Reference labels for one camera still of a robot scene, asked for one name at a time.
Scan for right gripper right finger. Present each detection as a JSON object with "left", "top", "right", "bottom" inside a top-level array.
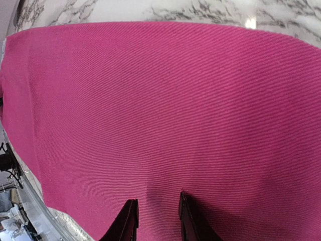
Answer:
[{"left": 179, "top": 192, "right": 222, "bottom": 241}]

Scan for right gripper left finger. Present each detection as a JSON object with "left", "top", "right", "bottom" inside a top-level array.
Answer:
[{"left": 99, "top": 199, "right": 139, "bottom": 241}]

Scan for magenta pink trousers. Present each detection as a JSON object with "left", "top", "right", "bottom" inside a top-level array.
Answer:
[{"left": 1, "top": 22, "right": 320, "bottom": 240}]

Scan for aluminium front rail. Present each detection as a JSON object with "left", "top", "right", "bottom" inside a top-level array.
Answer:
[{"left": 2, "top": 130, "right": 88, "bottom": 241}]

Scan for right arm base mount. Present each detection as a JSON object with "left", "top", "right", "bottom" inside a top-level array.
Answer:
[{"left": 1, "top": 143, "right": 24, "bottom": 189}]

